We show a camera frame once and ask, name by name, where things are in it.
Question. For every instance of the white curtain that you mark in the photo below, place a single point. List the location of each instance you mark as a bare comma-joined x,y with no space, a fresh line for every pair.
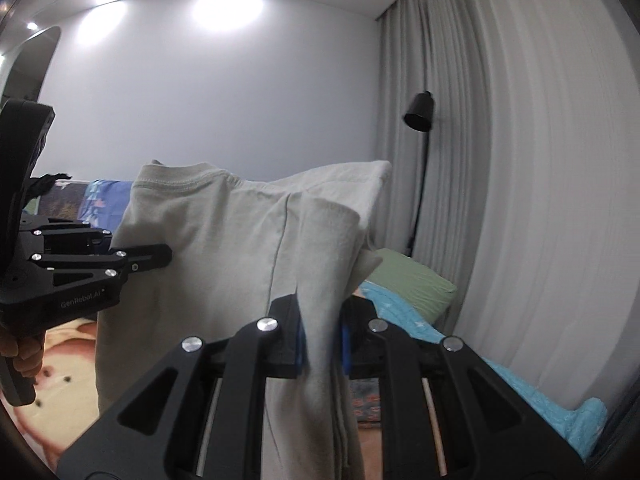
510,160

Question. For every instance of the light grey t-shirt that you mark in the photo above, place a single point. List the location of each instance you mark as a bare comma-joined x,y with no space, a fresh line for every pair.
240,270

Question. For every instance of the black floor lamp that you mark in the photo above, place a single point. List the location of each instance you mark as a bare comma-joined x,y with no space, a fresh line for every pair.
420,110

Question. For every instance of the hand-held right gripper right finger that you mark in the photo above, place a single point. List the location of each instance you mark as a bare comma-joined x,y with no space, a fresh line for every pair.
344,345

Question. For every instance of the cream fleece blanket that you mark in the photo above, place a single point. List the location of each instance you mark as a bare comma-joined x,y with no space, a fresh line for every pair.
55,370

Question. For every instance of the person's left hand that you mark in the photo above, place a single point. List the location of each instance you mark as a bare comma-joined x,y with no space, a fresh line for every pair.
25,355

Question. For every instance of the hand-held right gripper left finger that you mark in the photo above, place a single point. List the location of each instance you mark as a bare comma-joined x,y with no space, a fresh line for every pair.
299,345

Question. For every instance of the light blue quilt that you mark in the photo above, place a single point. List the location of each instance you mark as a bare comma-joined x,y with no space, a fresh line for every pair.
480,375

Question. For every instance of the dark tree print cloth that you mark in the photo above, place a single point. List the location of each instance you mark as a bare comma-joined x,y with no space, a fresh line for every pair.
60,205

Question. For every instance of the green pillow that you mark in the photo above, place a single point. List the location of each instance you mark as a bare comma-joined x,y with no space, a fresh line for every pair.
415,280

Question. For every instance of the black hanging garment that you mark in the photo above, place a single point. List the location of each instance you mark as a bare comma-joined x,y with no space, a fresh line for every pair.
45,182

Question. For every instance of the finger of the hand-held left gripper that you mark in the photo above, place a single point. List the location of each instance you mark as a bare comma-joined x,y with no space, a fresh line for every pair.
140,257
75,235

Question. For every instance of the blue tree print bedsheet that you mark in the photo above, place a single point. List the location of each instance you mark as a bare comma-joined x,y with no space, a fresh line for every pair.
100,200

